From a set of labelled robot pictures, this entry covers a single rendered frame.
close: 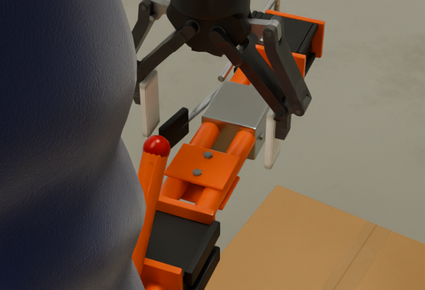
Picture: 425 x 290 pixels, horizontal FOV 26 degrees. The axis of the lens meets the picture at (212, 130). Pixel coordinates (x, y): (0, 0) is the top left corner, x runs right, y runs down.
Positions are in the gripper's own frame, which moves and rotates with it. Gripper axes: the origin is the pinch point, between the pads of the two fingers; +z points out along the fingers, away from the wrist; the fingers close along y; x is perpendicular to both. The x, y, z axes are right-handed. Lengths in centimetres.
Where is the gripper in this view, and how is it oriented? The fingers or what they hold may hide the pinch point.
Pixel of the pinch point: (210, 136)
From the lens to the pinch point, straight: 95.7
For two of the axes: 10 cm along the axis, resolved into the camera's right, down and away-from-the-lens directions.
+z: 0.0, 7.7, 6.4
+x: 3.7, -5.9, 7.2
